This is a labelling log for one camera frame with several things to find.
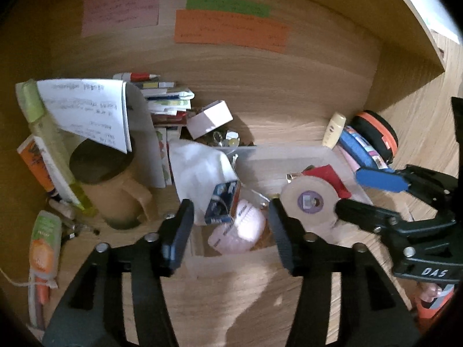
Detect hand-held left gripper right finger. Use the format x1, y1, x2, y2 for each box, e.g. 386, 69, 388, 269
268, 198, 420, 347

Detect white folded card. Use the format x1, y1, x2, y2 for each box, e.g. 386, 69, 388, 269
125, 81, 167, 189

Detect red and white marker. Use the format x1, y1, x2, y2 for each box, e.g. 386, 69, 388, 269
113, 72, 160, 82

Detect bundle of pens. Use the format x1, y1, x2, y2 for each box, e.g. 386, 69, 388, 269
47, 197, 102, 241

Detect beige mug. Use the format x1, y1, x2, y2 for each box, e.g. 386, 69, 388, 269
69, 135, 154, 230

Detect orange box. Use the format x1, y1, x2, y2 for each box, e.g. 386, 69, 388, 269
16, 135, 56, 192

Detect white tape roll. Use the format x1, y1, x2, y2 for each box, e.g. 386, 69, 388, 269
280, 175, 341, 237

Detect blue packet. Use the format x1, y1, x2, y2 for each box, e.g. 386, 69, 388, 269
204, 181, 241, 225

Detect cream bottle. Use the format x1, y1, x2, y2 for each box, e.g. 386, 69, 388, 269
323, 112, 347, 149

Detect pink paper note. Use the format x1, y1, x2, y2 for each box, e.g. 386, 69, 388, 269
81, 0, 160, 37

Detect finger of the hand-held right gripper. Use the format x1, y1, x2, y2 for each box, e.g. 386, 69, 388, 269
355, 164, 457, 207
335, 199, 435, 261

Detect white cloth bag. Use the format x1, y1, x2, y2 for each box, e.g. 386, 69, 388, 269
168, 139, 239, 225

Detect metal binder clips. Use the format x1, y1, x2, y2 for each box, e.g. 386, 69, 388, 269
210, 128, 243, 149

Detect clear plastic box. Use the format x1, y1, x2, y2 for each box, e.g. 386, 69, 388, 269
170, 145, 374, 257

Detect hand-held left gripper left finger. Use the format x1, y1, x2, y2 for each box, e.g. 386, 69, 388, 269
43, 199, 196, 347

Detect orange pen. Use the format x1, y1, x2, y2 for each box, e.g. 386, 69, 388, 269
29, 278, 58, 329

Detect orange paper note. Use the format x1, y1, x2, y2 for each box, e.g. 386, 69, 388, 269
174, 10, 290, 53

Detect person's right hand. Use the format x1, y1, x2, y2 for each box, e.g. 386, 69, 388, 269
416, 282, 445, 302

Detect green and orange tube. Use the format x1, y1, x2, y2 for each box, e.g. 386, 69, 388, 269
29, 210, 62, 283

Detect pink knitted pouch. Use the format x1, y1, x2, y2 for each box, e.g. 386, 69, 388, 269
208, 199, 266, 254

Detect red cloth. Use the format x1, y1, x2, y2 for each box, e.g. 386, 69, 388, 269
306, 164, 351, 199

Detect small white box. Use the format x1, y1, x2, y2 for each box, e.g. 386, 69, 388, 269
186, 100, 233, 140

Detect wooden desk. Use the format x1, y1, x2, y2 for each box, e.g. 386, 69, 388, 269
0, 31, 463, 347

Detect white cord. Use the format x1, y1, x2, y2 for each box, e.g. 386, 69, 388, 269
0, 269, 40, 289

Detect wooden desk hutch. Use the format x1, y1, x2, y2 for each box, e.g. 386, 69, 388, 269
0, 0, 447, 145

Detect orange and black round case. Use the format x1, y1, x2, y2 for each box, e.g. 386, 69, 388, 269
351, 110, 398, 163

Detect white handwritten paper sheet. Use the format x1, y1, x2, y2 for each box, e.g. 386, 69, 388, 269
36, 78, 133, 153

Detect green paper note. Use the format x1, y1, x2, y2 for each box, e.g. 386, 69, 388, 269
185, 0, 271, 17

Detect blue pouch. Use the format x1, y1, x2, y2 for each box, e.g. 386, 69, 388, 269
338, 126, 395, 172

